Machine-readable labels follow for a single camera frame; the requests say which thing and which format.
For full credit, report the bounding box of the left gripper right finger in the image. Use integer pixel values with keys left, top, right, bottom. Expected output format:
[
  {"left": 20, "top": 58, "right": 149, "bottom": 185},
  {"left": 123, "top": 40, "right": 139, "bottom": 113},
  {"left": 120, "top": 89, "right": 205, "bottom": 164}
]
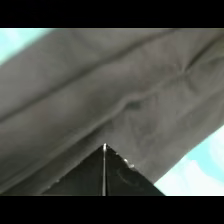
[{"left": 104, "top": 143, "right": 166, "bottom": 197}]

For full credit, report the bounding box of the black garment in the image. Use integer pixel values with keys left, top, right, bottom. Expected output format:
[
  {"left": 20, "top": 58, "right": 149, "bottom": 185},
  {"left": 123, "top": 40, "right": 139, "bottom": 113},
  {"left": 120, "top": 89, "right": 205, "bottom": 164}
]
[{"left": 0, "top": 28, "right": 224, "bottom": 197}]

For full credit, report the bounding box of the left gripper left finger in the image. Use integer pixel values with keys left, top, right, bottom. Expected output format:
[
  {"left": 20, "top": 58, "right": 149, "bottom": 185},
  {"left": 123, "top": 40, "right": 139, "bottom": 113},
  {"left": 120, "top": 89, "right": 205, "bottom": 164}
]
[{"left": 42, "top": 143, "right": 106, "bottom": 197}]

